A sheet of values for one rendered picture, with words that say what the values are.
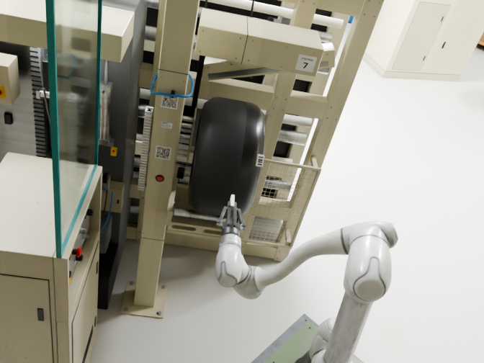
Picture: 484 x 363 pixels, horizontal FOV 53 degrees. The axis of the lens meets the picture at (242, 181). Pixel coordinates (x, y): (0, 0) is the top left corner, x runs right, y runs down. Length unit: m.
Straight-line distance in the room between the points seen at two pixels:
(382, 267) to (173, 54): 1.22
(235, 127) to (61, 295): 1.02
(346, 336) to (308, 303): 1.74
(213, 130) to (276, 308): 1.60
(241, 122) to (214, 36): 0.43
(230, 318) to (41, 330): 1.47
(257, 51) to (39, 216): 1.24
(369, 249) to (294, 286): 2.03
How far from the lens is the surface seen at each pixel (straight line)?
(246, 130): 2.26
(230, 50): 2.42
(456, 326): 4.00
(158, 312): 3.23
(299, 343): 2.38
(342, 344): 1.86
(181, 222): 2.57
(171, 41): 2.14
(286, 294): 3.54
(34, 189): 2.10
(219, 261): 1.92
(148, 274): 3.03
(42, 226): 1.94
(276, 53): 2.43
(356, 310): 1.73
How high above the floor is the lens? 2.62
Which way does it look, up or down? 37 degrees down
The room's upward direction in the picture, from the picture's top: 15 degrees clockwise
